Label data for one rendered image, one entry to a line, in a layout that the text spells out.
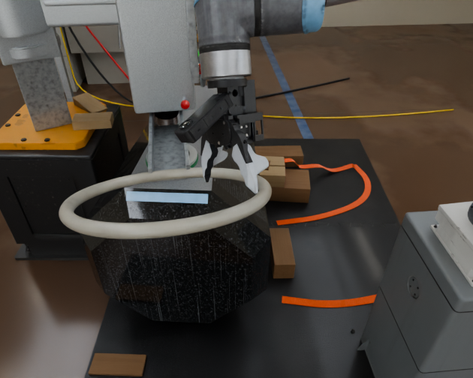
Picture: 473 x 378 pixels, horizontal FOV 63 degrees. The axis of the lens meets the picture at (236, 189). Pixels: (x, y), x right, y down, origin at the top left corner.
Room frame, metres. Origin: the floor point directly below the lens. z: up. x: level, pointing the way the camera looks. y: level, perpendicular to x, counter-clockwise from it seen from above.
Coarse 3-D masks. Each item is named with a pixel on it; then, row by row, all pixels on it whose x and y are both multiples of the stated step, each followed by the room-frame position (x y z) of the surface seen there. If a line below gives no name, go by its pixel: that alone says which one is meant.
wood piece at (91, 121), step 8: (96, 112) 1.93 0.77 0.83; (104, 112) 1.93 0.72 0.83; (112, 112) 1.94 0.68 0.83; (72, 120) 1.85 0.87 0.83; (80, 120) 1.85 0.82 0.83; (88, 120) 1.85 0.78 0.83; (96, 120) 1.85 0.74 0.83; (104, 120) 1.85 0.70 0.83; (112, 120) 1.90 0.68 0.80; (80, 128) 1.83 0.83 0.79; (88, 128) 1.84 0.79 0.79; (96, 128) 1.84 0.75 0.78
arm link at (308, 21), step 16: (256, 0) 0.68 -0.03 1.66; (272, 0) 0.68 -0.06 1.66; (288, 0) 0.68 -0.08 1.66; (304, 0) 0.68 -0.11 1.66; (320, 0) 0.68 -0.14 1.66; (256, 16) 0.67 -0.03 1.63; (272, 16) 0.68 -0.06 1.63; (288, 16) 0.68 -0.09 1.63; (304, 16) 0.68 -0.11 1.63; (320, 16) 0.68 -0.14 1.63; (256, 32) 0.69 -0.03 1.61; (272, 32) 0.69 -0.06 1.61; (288, 32) 0.70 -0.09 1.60; (304, 32) 0.70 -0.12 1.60
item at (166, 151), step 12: (180, 120) 1.24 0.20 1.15; (156, 132) 1.22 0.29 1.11; (168, 132) 1.22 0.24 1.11; (156, 144) 1.14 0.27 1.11; (168, 144) 1.14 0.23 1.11; (180, 144) 1.14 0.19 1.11; (156, 156) 1.06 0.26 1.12; (168, 156) 1.06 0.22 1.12; (180, 156) 1.06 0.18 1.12; (156, 168) 0.99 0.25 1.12; (168, 168) 0.99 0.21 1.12; (168, 180) 0.93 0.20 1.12
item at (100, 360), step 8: (96, 360) 0.96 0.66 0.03; (104, 360) 0.96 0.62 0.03; (112, 360) 0.96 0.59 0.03; (120, 360) 0.96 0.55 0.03; (128, 360) 0.96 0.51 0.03; (136, 360) 0.96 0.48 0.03; (144, 360) 0.96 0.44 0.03; (96, 368) 0.92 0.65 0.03; (104, 368) 0.92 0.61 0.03; (112, 368) 0.92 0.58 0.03; (120, 368) 0.92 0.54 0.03; (128, 368) 0.92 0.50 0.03; (136, 368) 0.92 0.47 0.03
